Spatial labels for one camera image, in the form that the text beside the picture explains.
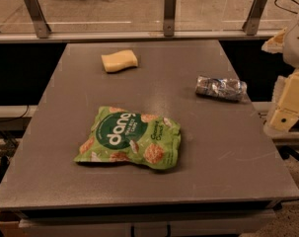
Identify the black cable at left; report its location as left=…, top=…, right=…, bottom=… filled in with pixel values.
left=0, top=105, right=31, bottom=127

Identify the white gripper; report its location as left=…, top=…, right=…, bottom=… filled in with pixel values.
left=262, top=12, right=299, bottom=132

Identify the metal rail behind table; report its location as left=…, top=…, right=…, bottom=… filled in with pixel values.
left=0, top=30, right=278, bottom=43

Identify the green rice chips bag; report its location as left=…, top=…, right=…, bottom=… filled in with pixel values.
left=74, top=107, right=181, bottom=170

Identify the metal bracket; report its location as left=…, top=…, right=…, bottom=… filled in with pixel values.
left=242, top=0, right=267, bottom=36
left=24, top=0, right=51, bottom=39
left=163, top=0, right=177, bottom=37

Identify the left metal bracket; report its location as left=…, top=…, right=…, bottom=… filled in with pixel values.
left=24, top=0, right=51, bottom=39

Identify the yellow sponge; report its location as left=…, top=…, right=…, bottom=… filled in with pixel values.
left=101, top=49, right=138, bottom=73

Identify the crushed clear plastic bottle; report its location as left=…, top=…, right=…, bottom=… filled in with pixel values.
left=195, top=76, right=247, bottom=102

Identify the middle metal bracket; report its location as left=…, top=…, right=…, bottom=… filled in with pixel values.
left=163, top=0, right=177, bottom=37

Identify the right metal bracket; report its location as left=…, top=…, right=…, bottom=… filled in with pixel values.
left=242, top=0, right=267, bottom=36

